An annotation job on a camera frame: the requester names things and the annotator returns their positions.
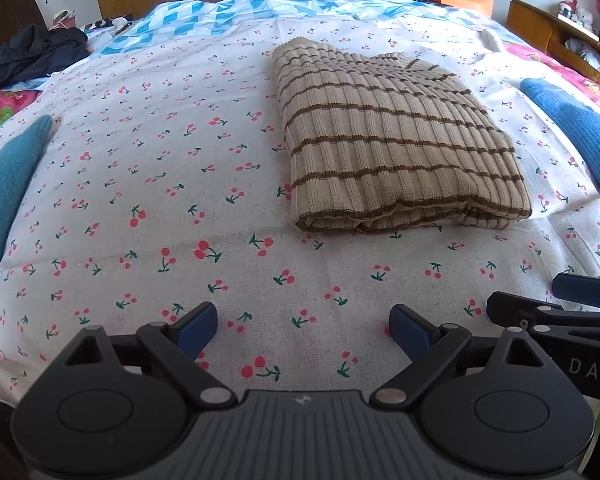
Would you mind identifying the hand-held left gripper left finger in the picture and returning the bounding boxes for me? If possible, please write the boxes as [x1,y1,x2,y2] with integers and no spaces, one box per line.
[64,302,237,409]

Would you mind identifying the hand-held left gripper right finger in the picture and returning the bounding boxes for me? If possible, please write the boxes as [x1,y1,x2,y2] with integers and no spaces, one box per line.
[370,304,545,409]

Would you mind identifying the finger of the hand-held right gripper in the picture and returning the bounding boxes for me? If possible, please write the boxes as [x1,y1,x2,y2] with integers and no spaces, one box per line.
[486,292,600,345]
[552,272,600,311]

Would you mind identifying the beige striped ribbed sweater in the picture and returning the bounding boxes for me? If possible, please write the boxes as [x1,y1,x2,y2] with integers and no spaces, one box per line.
[272,37,534,235]

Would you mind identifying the cherry print bed sheet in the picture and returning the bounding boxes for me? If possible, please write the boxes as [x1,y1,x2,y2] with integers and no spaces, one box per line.
[0,14,600,407]

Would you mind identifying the blue knit cloth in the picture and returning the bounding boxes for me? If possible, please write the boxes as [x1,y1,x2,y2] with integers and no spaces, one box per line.
[519,77,600,197]

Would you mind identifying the pink strawberry print blanket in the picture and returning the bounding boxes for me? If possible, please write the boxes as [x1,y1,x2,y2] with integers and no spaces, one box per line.
[0,87,44,152]
[502,42,600,127]

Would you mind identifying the teal knit cloth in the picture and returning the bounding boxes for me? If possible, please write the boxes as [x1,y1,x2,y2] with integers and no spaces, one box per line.
[0,114,56,307]

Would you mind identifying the wooden bedside shelf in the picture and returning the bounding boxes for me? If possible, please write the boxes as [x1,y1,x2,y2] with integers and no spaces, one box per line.
[507,0,600,87]

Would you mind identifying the plush toys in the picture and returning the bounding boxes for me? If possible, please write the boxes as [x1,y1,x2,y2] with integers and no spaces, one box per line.
[557,0,597,31]

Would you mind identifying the blue checkered quilt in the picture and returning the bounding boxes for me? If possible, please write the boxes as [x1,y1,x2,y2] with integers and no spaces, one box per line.
[87,0,502,57]

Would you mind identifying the black and white cloth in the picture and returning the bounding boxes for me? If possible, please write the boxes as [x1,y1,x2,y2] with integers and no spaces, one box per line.
[82,16,134,37]

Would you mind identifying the dark navy jacket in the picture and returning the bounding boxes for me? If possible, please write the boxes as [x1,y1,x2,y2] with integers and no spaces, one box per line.
[0,23,91,97]

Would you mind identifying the small pink bag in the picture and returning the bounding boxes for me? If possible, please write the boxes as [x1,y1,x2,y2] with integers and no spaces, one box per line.
[49,8,79,31]

